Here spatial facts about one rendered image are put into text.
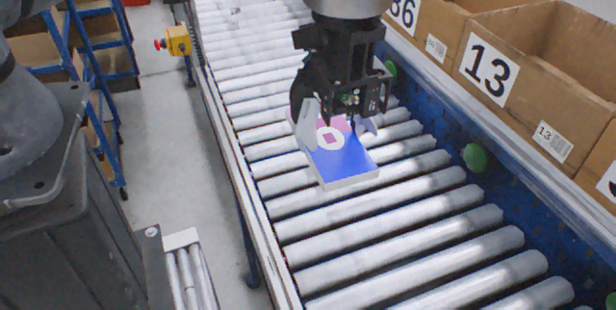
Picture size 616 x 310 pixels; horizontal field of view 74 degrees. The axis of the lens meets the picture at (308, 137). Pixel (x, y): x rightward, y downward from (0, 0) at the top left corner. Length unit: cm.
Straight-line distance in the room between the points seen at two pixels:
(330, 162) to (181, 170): 165
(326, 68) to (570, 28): 90
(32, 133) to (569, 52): 117
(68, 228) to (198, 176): 152
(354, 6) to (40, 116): 37
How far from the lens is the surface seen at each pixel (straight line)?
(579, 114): 90
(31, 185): 52
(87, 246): 63
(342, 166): 52
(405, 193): 99
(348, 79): 41
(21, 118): 54
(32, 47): 167
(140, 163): 224
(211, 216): 191
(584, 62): 124
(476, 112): 103
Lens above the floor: 148
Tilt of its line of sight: 42 degrees down
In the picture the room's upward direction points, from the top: straight up
